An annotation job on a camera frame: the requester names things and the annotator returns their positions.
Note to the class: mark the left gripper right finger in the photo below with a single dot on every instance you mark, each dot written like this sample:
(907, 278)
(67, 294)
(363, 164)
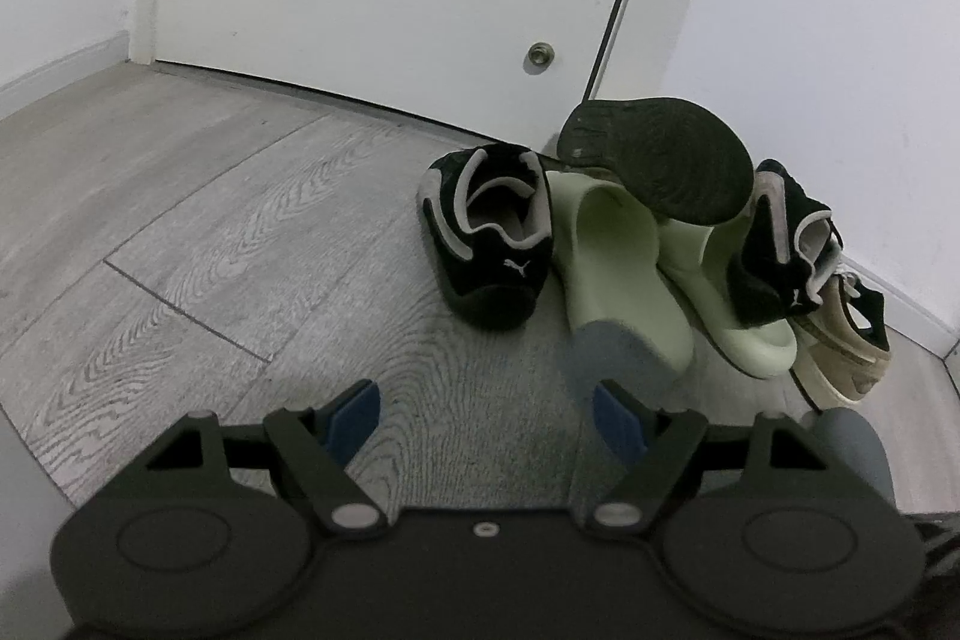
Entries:
(658, 450)

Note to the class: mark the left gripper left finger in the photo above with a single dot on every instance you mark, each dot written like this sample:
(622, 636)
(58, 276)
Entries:
(310, 452)

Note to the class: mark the grey-blue slide sandal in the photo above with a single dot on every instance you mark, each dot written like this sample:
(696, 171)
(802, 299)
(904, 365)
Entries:
(851, 438)
(606, 350)

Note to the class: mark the beige jordan sneaker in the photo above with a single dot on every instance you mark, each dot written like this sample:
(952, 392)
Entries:
(677, 158)
(843, 349)

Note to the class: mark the black puma sneaker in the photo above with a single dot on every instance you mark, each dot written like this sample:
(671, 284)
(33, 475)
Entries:
(487, 211)
(790, 250)

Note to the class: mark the light green slide sandal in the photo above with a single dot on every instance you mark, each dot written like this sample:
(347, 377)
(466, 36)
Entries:
(607, 249)
(695, 259)

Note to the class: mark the metal door stopper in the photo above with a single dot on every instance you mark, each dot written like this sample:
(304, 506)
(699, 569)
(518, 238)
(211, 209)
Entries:
(539, 57)

